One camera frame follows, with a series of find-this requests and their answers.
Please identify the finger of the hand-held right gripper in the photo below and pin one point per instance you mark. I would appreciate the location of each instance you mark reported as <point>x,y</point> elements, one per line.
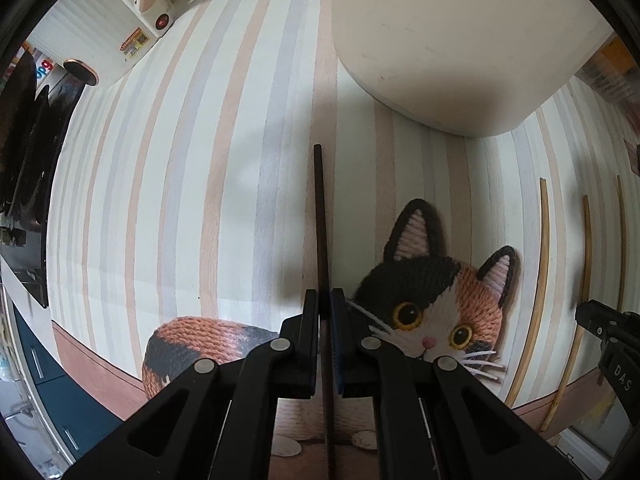
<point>620,355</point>

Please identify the white and pink electric kettle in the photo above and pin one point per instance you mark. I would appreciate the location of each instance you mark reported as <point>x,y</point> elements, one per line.
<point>100,30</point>

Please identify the clear plastic tray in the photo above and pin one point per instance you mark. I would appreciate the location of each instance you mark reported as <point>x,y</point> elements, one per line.
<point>607,87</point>

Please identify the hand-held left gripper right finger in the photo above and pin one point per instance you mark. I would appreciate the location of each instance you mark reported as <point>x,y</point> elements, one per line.
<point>350,360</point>

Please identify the black induction cooktop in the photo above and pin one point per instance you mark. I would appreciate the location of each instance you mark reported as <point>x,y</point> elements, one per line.
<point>25,160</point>

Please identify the colourful wall sticker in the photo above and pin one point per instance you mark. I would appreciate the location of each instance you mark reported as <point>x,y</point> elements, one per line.
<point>46,66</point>

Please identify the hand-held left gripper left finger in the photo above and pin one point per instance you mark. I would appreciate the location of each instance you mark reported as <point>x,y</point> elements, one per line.
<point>300,360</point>

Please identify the dark blue cabinet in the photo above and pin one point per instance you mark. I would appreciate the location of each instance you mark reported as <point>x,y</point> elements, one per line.
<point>55,380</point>

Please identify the striped cat print tablecloth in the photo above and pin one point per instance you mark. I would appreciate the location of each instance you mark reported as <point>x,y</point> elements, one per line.
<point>200,160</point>

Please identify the dark brown chopstick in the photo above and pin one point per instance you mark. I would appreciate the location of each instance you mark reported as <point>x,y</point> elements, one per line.
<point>320,220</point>

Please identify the black wok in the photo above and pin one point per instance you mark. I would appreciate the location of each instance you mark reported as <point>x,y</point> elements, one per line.
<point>80,72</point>

